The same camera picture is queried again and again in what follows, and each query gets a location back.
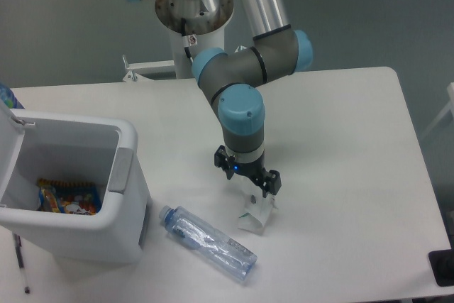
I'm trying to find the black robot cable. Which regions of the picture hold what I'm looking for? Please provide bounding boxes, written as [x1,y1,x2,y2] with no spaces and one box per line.
[179,16,196,62]

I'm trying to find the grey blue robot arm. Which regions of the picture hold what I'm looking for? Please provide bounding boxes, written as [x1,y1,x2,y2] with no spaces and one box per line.
[129,0,313,196]

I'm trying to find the black pen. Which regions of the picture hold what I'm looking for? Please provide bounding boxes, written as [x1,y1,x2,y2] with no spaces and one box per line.
[12,233,31,294]

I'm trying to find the white paper carton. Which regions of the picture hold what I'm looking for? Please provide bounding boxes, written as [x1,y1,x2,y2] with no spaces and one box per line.
[237,177,277,234]

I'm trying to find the black device at table edge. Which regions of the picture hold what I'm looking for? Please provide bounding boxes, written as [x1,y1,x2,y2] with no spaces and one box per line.
[428,249,453,287]

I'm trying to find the white plastic trash can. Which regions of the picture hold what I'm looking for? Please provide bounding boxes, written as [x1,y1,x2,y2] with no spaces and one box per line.
[1,106,151,263]

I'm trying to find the white frame at right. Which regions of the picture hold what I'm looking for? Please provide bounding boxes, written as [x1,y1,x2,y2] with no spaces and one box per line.
[421,82,453,143]

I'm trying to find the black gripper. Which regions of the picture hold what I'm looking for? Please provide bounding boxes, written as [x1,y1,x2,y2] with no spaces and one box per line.
[214,145,281,198]

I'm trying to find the clear blue plastic bottle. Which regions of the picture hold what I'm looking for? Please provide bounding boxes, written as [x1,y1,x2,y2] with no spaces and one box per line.
[159,206,258,281]

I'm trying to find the colourful snack wrapper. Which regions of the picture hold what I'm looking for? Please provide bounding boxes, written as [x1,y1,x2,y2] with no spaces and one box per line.
[37,178,102,216]

